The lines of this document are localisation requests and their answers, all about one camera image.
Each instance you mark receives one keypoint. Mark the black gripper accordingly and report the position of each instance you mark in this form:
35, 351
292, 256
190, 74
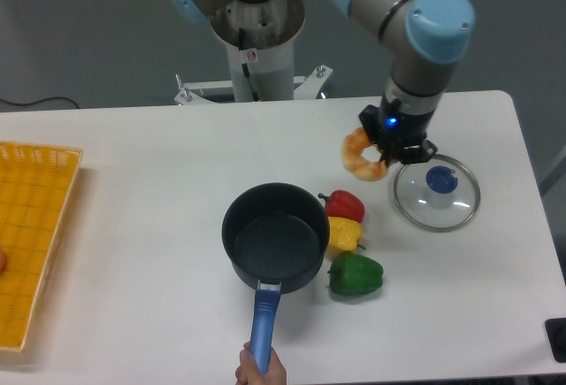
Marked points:
398, 125

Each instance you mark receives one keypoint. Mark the glazed orange donut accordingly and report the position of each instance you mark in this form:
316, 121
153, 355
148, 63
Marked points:
352, 149

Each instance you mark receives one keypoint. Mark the dark pot blue handle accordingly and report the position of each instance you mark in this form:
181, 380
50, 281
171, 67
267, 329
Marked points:
275, 235

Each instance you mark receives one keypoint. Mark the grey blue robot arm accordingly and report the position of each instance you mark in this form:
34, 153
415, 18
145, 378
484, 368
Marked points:
427, 37

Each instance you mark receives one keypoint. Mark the glass pot lid blue knob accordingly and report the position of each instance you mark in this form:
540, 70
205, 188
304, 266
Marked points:
441, 195

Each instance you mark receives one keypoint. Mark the red bell pepper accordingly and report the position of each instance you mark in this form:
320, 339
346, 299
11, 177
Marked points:
343, 204

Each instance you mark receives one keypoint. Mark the yellow bell pepper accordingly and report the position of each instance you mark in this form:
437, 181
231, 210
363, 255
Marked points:
345, 235

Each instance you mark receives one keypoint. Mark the green bell pepper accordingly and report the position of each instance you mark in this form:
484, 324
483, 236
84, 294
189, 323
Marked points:
352, 274

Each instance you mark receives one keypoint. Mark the black device at table edge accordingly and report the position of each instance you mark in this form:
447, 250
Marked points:
556, 334

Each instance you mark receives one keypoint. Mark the orange plastic basket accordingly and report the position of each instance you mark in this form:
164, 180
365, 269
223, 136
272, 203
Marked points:
36, 184

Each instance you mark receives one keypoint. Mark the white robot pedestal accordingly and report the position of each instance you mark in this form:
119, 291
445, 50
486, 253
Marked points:
259, 41

